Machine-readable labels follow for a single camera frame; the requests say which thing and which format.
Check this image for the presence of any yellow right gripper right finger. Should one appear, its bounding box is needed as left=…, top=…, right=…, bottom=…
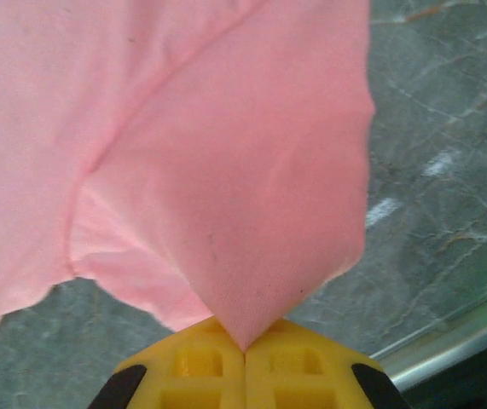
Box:
left=245, top=318, right=403, bottom=409

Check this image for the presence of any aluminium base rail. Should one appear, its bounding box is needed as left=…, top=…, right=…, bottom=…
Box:
left=370, top=313, right=487, bottom=395

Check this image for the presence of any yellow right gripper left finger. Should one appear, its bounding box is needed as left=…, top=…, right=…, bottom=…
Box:
left=93, top=317, right=246, bottom=409

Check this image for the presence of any pink t-shirt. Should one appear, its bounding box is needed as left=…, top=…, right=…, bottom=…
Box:
left=0, top=0, right=376, bottom=354

